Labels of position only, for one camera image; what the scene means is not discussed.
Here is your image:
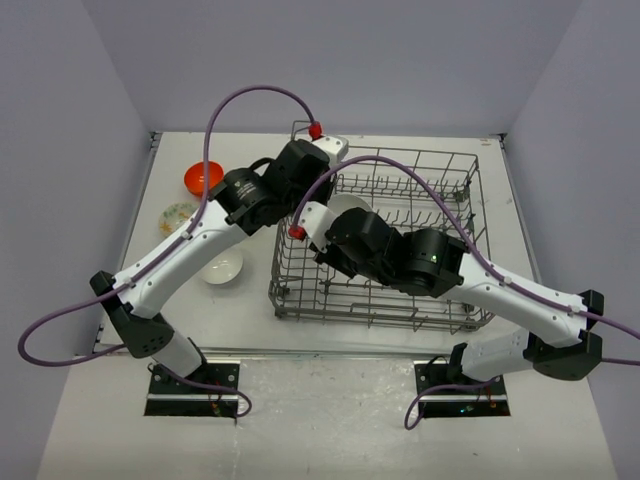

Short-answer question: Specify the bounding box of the white bowl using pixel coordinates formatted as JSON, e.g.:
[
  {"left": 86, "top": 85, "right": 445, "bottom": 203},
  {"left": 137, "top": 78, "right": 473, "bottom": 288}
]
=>
[
  {"left": 199, "top": 248, "right": 244, "bottom": 285},
  {"left": 327, "top": 193, "right": 372, "bottom": 215}
]

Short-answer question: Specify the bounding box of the orange bowl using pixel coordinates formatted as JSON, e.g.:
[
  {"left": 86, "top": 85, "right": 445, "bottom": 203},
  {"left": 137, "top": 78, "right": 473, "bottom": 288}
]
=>
[{"left": 183, "top": 161, "right": 224, "bottom": 197}]

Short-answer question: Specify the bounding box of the white bowl front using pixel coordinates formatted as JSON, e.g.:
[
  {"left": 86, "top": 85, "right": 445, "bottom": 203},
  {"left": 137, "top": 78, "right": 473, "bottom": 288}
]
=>
[{"left": 199, "top": 248, "right": 244, "bottom": 285}]

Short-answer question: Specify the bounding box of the floral patterned bowl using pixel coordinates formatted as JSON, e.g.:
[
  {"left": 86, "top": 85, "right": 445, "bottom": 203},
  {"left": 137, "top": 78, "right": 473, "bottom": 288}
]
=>
[{"left": 158, "top": 202, "right": 199, "bottom": 238}]

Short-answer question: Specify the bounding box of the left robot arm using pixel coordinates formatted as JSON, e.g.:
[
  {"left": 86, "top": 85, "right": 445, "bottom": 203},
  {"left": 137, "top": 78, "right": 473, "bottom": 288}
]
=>
[{"left": 90, "top": 136, "right": 348, "bottom": 393}]

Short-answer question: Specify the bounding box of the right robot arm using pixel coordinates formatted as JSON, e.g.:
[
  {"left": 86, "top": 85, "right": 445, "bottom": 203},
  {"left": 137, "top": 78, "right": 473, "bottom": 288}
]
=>
[{"left": 299, "top": 202, "right": 602, "bottom": 393}]

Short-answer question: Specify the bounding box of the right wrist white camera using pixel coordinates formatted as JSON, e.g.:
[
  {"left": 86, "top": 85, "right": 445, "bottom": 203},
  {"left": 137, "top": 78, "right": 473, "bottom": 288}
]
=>
[{"left": 288, "top": 202, "right": 337, "bottom": 252}]

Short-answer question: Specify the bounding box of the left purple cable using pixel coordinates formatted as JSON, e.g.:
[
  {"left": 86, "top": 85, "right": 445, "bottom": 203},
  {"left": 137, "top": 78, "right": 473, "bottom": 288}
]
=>
[{"left": 17, "top": 84, "right": 324, "bottom": 417}]

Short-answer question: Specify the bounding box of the purple cable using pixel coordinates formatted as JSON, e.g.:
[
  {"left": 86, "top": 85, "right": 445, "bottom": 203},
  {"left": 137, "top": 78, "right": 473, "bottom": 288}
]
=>
[
  {"left": 17, "top": 84, "right": 324, "bottom": 417},
  {"left": 292, "top": 155, "right": 640, "bottom": 430}
]

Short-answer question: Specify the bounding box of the grey wire dish rack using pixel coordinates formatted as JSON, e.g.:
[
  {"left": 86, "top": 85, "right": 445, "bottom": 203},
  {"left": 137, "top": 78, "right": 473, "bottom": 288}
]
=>
[{"left": 268, "top": 143, "right": 493, "bottom": 334}]

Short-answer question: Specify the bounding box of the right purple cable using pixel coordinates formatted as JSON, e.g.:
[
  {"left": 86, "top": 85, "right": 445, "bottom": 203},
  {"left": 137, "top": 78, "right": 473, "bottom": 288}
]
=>
[{"left": 292, "top": 155, "right": 640, "bottom": 430}]

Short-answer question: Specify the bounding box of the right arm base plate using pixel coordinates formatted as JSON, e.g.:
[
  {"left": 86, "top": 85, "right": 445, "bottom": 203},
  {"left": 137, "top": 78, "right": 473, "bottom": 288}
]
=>
[{"left": 409, "top": 356, "right": 511, "bottom": 421}]

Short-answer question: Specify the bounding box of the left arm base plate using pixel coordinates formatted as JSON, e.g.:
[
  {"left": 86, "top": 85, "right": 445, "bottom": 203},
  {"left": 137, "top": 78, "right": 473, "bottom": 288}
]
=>
[{"left": 144, "top": 361, "right": 246, "bottom": 418}]

